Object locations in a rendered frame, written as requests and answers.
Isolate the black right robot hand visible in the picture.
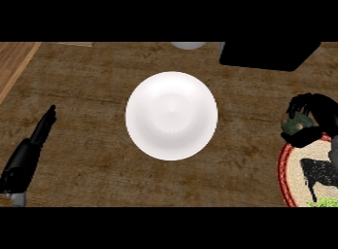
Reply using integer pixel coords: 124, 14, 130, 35
280, 92, 338, 149

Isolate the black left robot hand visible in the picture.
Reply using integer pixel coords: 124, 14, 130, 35
0, 104, 59, 195

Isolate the dark green squash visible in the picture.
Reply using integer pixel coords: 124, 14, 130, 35
280, 112, 315, 136

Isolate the round red-rimmed cow placemat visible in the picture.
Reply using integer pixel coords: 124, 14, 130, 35
277, 133, 338, 208

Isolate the white oval plate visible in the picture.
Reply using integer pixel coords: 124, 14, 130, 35
125, 71, 221, 161

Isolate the black box appliance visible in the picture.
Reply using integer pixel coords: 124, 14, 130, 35
218, 41, 323, 72

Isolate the pale grey round object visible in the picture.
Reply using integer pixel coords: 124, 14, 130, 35
171, 41, 208, 51

